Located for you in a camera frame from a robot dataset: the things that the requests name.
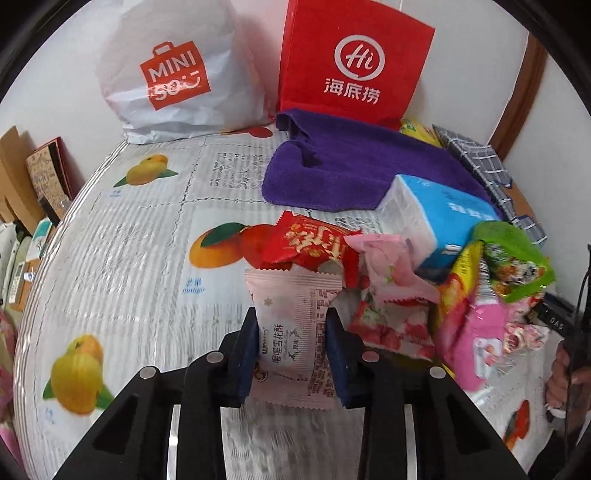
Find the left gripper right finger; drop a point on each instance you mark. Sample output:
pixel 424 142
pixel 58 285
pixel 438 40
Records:
pixel 418 422

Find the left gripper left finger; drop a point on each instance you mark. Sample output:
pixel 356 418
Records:
pixel 130 438

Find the pale pink snowflake pastry packet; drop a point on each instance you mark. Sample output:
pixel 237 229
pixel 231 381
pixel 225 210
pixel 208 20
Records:
pixel 291 306

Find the person's right hand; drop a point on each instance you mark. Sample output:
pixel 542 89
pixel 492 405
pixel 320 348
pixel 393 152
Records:
pixel 563 388

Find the green chip bag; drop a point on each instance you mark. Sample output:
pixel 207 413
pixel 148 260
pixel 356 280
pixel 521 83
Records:
pixel 517 267

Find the pink snack bag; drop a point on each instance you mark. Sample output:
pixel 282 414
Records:
pixel 471 319

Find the strawberry print snack packet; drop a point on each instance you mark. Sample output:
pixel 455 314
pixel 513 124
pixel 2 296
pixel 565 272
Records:
pixel 400 327

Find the blue tissue pack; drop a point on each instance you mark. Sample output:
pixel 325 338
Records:
pixel 436 219

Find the grey checked cloth pouch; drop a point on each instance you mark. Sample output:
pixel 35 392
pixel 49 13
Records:
pixel 486 166

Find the pink strawberry candy packet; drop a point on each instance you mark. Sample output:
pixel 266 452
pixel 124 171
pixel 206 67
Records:
pixel 388 261

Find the yellow snack bag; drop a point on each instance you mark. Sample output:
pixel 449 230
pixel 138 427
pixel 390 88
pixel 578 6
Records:
pixel 420 132

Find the red snack packet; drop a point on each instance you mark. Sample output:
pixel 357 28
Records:
pixel 309 243

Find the patterned box with red edge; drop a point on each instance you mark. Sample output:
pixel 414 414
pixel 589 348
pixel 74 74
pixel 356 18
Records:
pixel 50 177

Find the brown cardboard box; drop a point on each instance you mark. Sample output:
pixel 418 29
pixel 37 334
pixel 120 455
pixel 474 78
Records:
pixel 18 198

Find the purple towel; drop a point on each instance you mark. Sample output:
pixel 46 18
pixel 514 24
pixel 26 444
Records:
pixel 334 164

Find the red Haidilao paper bag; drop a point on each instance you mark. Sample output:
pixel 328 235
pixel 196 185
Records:
pixel 360 60

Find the white Miniso plastic bag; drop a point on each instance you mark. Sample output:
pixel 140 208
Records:
pixel 180 69

